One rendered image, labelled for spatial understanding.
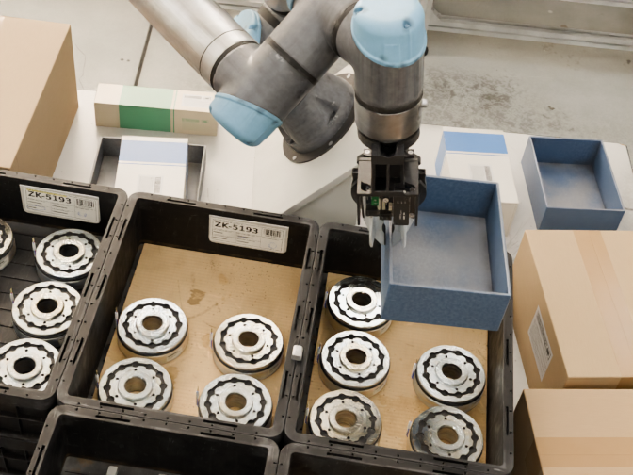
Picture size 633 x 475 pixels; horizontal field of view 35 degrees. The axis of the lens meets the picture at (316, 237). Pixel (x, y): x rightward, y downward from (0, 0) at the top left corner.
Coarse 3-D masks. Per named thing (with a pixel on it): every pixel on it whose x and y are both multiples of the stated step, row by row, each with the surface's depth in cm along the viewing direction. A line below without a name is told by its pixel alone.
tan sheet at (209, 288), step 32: (160, 256) 163; (192, 256) 163; (224, 256) 164; (160, 288) 158; (192, 288) 159; (224, 288) 159; (256, 288) 160; (288, 288) 161; (192, 320) 155; (224, 320) 155; (288, 320) 156; (192, 352) 151; (192, 384) 147
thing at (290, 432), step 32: (320, 256) 154; (512, 288) 152; (512, 320) 147; (512, 352) 143; (512, 384) 140; (288, 416) 133; (512, 416) 136; (352, 448) 131; (384, 448) 131; (512, 448) 133
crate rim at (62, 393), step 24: (144, 192) 158; (240, 216) 157; (264, 216) 157; (288, 216) 158; (120, 240) 151; (312, 240) 155; (312, 264) 151; (96, 288) 144; (96, 312) 142; (72, 360) 136; (288, 360) 139; (288, 384) 136; (96, 408) 131; (120, 408) 131; (144, 408) 132; (240, 432) 130; (264, 432) 131
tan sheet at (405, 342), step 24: (384, 336) 156; (408, 336) 156; (432, 336) 157; (456, 336) 157; (480, 336) 158; (408, 360) 153; (480, 360) 155; (312, 384) 149; (408, 384) 150; (384, 408) 147; (408, 408) 147; (480, 408) 149; (384, 432) 144
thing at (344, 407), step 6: (336, 408) 142; (342, 408) 142; (348, 408) 142; (354, 408) 142; (330, 414) 141; (336, 414) 142; (354, 414) 142; (360, 414) 142; (330, 420) 140; (360, 420) 141; (336, 426) 140; (354, 426) 140; (360, 426) 140; (336, 432) 140; (342, 432) 139; (348, 432) 139; (354, 432) 140
